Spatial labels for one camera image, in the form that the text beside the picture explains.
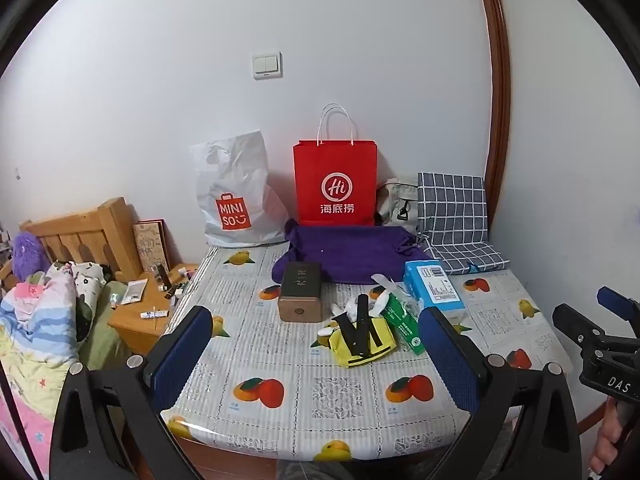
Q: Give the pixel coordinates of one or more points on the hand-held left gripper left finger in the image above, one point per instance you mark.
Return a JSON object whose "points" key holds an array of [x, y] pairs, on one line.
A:
{"points": [[180, 360]]}

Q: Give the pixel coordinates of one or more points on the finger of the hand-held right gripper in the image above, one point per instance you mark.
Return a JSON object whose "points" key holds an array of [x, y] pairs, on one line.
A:
{"points": [[580, 327], [617, 302]]}

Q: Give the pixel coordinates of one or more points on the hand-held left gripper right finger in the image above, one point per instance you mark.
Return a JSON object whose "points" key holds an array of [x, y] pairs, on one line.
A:
{"points": [[450, 355]]}

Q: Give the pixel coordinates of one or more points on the dark green tissue packet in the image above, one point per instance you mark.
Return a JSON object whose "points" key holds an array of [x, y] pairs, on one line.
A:
{"points": [[405, 327]]}

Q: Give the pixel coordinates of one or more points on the purple fabric storage bag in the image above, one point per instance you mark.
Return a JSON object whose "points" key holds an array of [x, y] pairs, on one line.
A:
{"points": [[350, 252]]}

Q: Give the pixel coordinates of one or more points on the person's right hand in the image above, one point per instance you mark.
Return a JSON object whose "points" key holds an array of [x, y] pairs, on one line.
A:
{"points": [[602, 447]]}

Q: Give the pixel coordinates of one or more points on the wooden nightstand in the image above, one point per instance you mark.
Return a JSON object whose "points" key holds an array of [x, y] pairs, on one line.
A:
{"points": [[145, 330]]}

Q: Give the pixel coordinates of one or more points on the small white tube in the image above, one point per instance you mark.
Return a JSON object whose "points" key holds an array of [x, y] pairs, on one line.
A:
{"points": [[154, 314]]}

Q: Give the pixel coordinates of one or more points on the blue cardboard box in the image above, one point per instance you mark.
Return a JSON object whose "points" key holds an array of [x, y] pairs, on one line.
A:
{"points": [[432, 287]]}

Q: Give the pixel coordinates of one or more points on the white flat packet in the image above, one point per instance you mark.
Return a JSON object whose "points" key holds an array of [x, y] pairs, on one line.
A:
{"points": [[134, 292]]}

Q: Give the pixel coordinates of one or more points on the brown patterned book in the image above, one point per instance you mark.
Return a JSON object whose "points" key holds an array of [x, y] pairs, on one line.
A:
{"points": [[152, 245]]}

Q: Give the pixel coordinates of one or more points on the white cloth with black print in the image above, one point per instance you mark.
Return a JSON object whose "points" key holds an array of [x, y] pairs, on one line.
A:
{"points": [[85, 280]]}

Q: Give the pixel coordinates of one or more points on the dark box with wooden base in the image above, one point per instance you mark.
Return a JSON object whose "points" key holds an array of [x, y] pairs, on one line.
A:
{"points": [[300, 292]]}

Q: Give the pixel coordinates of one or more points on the grey checked fabric bag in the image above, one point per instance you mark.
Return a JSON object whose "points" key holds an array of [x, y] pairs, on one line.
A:
{"points": [[452, 210]]}

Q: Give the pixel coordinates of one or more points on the pastel striped blanket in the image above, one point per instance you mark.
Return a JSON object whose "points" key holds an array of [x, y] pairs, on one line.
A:
{"points": [[30, 335]]}

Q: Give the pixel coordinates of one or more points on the wooden bed headboard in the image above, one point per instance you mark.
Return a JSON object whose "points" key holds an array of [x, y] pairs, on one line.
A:
{"points": [[90, 232]]}

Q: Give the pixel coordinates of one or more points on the beige backpack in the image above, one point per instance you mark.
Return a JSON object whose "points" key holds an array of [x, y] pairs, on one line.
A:
{"points": [[395, 205]]}

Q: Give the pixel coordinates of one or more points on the white plastic shopping bag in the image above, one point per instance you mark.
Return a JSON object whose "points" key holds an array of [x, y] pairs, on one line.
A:
{"points": [[235, 195]]}

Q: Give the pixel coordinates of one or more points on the purple plush toy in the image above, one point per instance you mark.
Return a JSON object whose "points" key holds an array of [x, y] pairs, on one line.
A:
{"points": [[30, 255]]}

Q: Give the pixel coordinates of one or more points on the red paper shopping bag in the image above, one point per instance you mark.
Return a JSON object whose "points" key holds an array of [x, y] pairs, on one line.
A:
{"points": [[335, 185]]}

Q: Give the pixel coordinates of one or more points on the brown wooden door frame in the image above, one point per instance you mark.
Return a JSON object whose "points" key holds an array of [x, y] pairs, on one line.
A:
{"points": [[495, 85]]}

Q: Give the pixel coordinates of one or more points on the white wall light switch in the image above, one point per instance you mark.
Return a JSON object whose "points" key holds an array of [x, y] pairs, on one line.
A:
{"points": [[266, 65]]}

